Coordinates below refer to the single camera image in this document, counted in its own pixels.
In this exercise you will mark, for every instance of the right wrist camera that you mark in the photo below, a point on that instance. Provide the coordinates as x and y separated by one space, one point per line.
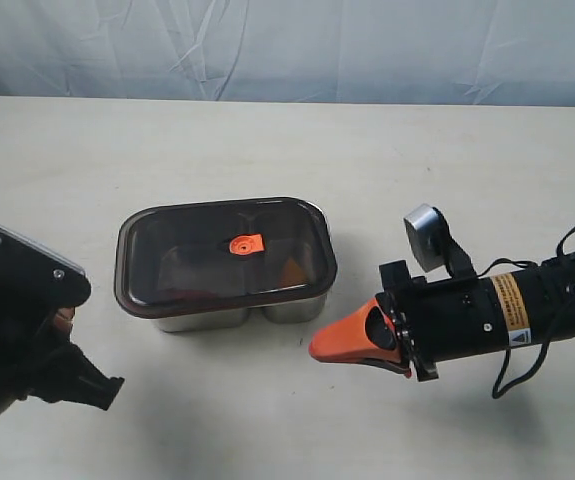
428 235

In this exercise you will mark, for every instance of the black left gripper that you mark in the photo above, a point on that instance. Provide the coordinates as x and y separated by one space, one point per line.
37 355

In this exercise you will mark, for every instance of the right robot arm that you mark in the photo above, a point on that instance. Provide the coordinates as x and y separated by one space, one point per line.
537 301

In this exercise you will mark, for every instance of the steel two-compartment lunch box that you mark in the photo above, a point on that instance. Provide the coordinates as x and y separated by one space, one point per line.
217 315

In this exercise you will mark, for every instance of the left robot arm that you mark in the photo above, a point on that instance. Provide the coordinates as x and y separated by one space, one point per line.
38 358

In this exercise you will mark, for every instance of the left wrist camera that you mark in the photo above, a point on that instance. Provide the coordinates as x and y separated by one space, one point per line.
27 265

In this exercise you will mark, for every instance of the light blue backdrop cloth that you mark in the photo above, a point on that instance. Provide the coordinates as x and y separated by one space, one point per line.
407 52

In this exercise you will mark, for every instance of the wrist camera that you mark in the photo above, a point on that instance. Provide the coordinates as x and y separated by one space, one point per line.
27 265
428 235

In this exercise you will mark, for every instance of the red toy sausage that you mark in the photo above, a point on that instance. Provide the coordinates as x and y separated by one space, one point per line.
201 271

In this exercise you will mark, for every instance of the yellow toy cheese wedge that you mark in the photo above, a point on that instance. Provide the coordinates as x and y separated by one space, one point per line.
294 274

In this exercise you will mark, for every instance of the dark transparent lunch box lid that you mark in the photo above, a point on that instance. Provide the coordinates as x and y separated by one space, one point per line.
217 240

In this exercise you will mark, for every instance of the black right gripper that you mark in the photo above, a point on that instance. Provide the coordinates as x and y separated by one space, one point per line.
436 321

